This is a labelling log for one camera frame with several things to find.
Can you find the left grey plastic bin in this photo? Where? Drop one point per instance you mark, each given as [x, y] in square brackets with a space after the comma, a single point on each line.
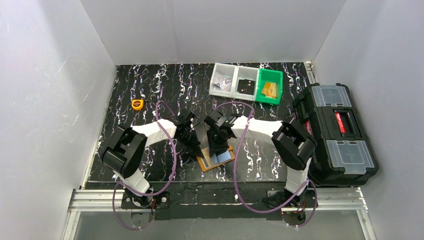
[222, 69]

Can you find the orange leather card holder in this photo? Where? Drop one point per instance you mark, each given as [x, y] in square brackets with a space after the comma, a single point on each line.
[206, 164]

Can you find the black credit card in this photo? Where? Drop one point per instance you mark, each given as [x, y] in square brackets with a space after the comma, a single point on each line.
[242, 86]
[251, 87]

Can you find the yellow tape measure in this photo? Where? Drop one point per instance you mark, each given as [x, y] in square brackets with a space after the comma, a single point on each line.
[137, 104]

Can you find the aluminium frame rail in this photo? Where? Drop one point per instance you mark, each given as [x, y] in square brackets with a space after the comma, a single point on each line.
[338, 213]

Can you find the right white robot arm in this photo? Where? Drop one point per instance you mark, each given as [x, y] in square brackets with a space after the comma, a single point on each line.
[291, 140]

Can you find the black plastic toolbox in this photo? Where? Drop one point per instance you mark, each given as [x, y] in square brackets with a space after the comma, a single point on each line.
[343, 156]

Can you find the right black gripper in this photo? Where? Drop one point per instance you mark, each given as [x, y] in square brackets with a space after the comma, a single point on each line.
[218, 140]

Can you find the photo cards in bin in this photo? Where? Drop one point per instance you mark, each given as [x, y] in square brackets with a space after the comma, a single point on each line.
[223, 83]

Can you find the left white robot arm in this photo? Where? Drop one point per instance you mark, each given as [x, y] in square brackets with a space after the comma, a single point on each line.
[125, 148]

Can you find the green plastic bin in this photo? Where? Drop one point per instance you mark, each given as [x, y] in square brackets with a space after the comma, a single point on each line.
[267, 75]

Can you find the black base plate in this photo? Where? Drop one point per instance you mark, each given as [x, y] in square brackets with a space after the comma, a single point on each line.
[221, 201]

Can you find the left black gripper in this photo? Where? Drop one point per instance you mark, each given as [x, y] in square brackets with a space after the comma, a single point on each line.
[189, 138]

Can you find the gold credit card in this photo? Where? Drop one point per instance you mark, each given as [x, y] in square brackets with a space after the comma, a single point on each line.
[264, 88]

